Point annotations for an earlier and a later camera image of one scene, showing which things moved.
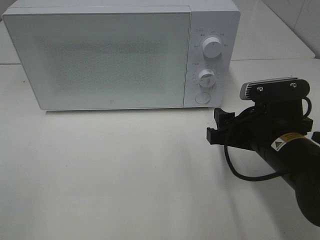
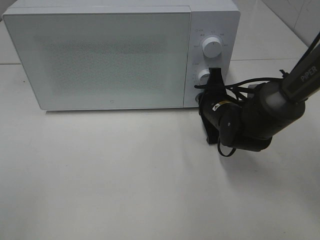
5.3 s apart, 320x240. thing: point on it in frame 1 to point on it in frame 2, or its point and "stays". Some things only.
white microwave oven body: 125,54 stays
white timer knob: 207,78 stays
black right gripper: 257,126 to 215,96
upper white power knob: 212,47 stays
